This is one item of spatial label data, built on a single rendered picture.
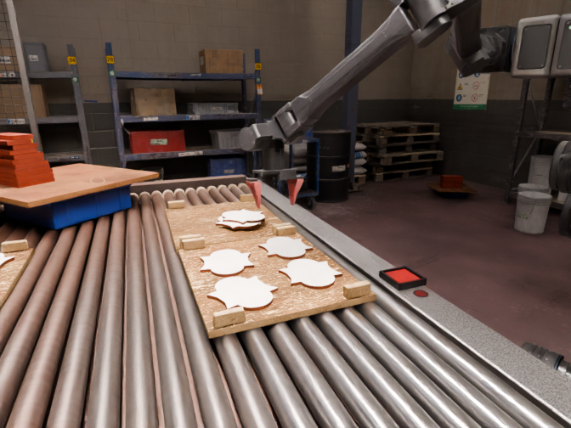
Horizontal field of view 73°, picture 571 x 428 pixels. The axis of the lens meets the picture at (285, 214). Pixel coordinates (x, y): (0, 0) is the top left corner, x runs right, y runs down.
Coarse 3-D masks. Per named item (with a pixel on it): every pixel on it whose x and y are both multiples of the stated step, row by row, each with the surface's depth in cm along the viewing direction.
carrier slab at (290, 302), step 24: (240, 240) 110; (264, 240) 110; (192, 264) 94; (264, 264) 94; (336, 264) 94; (192, 288) 83; (288, 288) 83; (336, 288) 82; (264, 312) 74; (288, 312) 74; (312, 312) 75; (216, 336) 68
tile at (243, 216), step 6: (222, 216) 125; (228, 216) 124; (234, 216) 124; (240, 216) 124; (246, 216) 124; (252, 216) 124; (258, 216) 124; (264, 216) 124; (240, 222) 119; (252, 222) 120
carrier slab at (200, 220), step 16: (192, 208) 142; (208, 208) 141; (224, 208) 141; (240, 208) 141; (256, 208) 141; (176, 224) 124; (192, 224) 124; (208, 224) 124; (272, 224) 123; (176, 240) 110; (208, 240) 110; (224, 240) 110
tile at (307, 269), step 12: (288, 264) 92; (300, 264) 92; (312, 264) 92; (324, 264) 92; (288, 276) 87; (300, 276) 86; (312, 276) 86; (324, 276) 86; (336, 276) 87; (312, 288) 82; (324, 288) 82
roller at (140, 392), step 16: (128, 208) 150; (128, 224) 131; (128, 240) 117; (128, 256) 105; (128, 272) 96; (128, 288) 88; (144, 288) 89; (128, 304) 81; (144, 304) 81; (128, 320) 75; (144, 320) 75; (128, 336) 70; (144, 336) 70; (128, 352) 66; (144, 352) 65; (128, 368) 62; (144, 368) 61; (128, 384) 58; (144, 384) 58; (128, 400) 55; (144, 400) 55; (128, 416) 53; (144, 416) 52
